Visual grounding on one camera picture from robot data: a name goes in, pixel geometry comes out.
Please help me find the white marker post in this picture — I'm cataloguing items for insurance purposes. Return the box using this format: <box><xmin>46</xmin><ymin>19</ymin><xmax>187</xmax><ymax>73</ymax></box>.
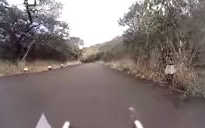
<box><xmin>164</xmin><ymin>64</ymin><xmax>176</xmax><ymax>83</ymax></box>

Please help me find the dark asphalt road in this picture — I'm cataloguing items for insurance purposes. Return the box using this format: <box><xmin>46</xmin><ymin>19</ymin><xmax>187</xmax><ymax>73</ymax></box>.
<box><xmin>0</xmin><ymin>62</ymin><xmax>205</xmax><ymax>128</ymax></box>

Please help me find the row of trees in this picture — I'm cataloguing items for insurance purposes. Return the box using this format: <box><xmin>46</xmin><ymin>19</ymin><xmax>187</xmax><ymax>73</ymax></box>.
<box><xmin>0</xmin><ymin>0</ymin><xmax>86</xmax><ymax>65</ymax></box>

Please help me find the thicket of bare trees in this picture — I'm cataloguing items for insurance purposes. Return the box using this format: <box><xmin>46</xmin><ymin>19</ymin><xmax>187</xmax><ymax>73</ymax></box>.
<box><xmin>118</xmin><ymin>0</ymin><xmax>205</xmax><ymax>98</ymax></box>

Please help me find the white painted road arrow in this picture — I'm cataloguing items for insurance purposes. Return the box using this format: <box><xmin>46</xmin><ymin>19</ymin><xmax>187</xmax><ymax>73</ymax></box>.
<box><xmin>35</xmin><ymin>112</ymin><xmax>53</xmax><ymax>128</ymax></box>

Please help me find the bush-covered hillside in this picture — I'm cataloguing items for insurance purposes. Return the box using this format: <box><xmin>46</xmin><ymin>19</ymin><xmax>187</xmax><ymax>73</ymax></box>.
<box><xmin>80</xmin><ymin>35</ymin><xmax>128</xmax><ymax>64</ymax></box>

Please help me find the dry grass verge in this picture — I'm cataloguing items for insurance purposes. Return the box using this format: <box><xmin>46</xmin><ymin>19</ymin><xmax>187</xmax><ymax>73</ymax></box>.
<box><xmin>0</xmin><ymin>59</ymin><xmax>83</xmax><ymax>80</ymax></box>

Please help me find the dry scrub verge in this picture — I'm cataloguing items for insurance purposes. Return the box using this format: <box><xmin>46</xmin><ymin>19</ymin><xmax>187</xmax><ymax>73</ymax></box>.
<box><xmin>102</xmin><ymin>57</ymin><xmax>205</xmax><ymax>109</ymax></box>

